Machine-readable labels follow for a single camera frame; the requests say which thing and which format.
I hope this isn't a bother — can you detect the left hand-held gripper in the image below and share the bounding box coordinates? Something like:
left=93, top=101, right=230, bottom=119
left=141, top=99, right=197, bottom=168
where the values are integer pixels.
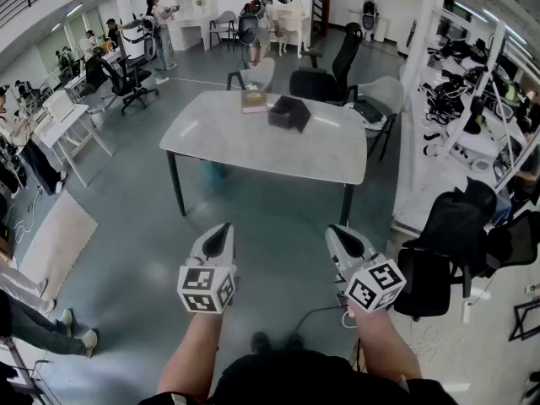
left=176, top=223, right=237, bottom=315

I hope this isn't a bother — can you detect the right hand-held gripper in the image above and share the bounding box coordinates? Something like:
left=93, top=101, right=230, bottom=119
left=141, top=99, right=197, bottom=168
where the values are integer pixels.
left=324, top=224, right=407, bottom=312

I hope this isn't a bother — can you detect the black box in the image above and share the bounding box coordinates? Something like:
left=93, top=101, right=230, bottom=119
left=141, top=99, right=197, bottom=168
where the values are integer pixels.
left=267, top=94, right=312, bottom=134

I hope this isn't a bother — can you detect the person's right forearm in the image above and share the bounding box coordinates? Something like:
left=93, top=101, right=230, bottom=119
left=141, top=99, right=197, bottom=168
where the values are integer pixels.
left=348, top=305, right=423, bottom=392

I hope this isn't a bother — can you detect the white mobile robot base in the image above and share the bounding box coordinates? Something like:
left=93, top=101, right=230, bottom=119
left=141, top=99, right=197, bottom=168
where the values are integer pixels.
left=116, top=17, right=158, bottom=62

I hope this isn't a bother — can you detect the person's left forearm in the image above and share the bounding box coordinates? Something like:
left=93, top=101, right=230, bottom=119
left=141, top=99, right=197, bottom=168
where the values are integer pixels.
left=156, top=310, right=224, bottom=400

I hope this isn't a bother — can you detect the dark green box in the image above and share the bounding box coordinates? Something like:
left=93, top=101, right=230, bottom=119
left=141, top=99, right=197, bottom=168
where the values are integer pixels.
left=353, top=98, right=387, bottom=124

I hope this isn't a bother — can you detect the black office chair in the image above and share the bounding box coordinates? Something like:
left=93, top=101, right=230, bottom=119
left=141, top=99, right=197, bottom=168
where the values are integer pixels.
left=86, top=52, right=160, bottom=116
left=394, top=179, right=499, bottom=322
left=289, top=22, right=364, bottom=105

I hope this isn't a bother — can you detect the person's left shoe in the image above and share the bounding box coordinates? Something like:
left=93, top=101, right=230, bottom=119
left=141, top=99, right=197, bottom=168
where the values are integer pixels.
left=251, top=331, right=271, bottom=354

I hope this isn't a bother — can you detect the patterned round cushion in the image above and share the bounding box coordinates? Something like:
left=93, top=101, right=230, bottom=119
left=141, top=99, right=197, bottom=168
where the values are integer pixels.
left=343, top=99, right=388, bottom=132

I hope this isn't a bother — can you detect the brown hardcover book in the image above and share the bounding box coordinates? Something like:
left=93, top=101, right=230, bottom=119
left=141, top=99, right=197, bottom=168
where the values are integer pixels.
left=240, top=90, right=269, bottom=115

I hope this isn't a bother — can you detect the person's black shirt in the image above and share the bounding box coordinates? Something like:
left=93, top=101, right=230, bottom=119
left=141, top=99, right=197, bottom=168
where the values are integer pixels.
left=138, top=348, right=459, bottom=405

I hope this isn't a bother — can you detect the grey armchair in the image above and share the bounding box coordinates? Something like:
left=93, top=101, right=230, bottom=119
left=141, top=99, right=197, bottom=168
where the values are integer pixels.
left=226, top=57, right=277, bottom=93
left=343, top=76, right=405, bottom=162

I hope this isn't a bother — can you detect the beige floor mat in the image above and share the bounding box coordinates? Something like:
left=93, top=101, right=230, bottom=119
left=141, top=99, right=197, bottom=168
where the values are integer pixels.
left=19, top=190, right=99, bottom=301

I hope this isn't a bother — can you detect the pile of black white devices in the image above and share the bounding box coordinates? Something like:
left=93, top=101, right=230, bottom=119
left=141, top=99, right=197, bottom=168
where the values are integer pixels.
left=419, top=35, right=540, bottom=172

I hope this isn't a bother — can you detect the white metal rack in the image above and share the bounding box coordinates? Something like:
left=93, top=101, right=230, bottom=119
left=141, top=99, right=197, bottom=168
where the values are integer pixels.
left=394, top=0, right=540, bottom=231

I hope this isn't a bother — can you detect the white desk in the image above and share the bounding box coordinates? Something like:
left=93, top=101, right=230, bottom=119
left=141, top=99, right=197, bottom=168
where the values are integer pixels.
left=33, top=90, right=115, bottom=187

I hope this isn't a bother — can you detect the grey chair with black legs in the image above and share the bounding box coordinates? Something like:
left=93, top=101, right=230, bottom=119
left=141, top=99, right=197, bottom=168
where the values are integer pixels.
left=208, top=10, right=240, bottom=52

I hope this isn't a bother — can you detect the white humanoid robot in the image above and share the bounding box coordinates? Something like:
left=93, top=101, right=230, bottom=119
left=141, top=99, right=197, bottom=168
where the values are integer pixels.
left=358, top=0, right=381, bottom=44

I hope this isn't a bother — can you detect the white shelf cabinet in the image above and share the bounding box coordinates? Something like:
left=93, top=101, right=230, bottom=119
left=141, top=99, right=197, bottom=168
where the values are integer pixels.
left=170, top=0, right=217, bottom=52

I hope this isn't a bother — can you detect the white vanity table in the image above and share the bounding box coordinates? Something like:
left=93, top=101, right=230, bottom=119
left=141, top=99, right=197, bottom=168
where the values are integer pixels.
left=268, top=0, right=312, bottom=59

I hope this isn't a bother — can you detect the brown wooden staircase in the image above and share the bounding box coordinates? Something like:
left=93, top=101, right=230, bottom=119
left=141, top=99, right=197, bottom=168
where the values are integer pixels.
left=311, top=0, right=332, bottom=37

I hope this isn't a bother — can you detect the black metal frame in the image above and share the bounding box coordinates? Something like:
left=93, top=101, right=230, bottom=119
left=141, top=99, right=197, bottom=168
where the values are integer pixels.
left=508, top=297, right=540, bottom=343

